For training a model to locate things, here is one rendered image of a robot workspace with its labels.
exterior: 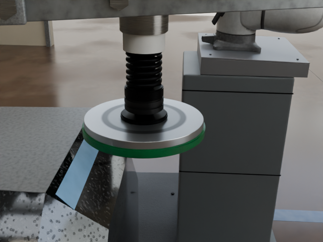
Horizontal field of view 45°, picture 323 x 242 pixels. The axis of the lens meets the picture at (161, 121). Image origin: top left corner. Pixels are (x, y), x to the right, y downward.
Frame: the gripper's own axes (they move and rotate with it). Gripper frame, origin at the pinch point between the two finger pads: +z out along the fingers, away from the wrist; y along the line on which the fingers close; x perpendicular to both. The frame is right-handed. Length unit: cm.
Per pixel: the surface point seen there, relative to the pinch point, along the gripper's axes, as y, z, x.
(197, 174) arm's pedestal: 26, 52, -21
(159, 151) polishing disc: -26, 1, -87
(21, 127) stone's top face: -45, 20, -68
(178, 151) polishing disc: -23, 1, -86
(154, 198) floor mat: 33, 99, 10
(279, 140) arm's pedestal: 46, 24, -22
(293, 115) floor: 159, 69, 117
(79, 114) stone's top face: -35, 17, -61
